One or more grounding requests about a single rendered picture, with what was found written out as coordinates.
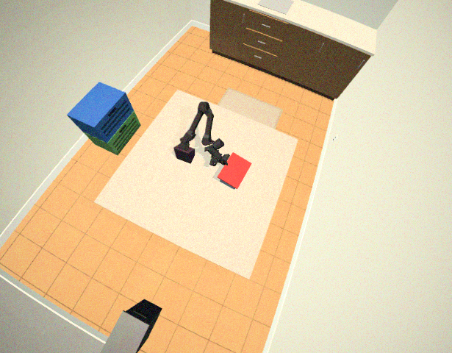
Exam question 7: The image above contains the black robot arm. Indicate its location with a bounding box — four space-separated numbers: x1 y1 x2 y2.
179 101 224 166

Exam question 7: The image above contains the red lid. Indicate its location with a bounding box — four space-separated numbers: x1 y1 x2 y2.
218 152 252 189

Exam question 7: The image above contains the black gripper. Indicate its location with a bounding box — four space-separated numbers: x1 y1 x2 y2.
211 150 230 165

